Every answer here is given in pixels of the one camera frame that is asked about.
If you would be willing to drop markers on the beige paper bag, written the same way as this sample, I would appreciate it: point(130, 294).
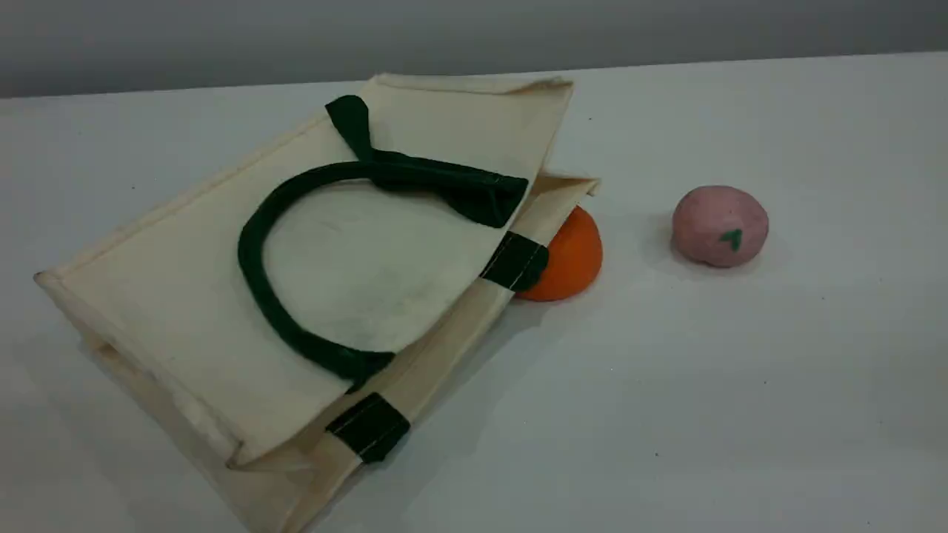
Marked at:
point(333, 259)

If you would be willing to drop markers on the orange persimmon shaped pastry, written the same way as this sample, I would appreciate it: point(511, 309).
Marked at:
point(574, 255)

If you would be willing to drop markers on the pink round pastry green leaf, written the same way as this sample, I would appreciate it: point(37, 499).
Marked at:
point(715, 218)

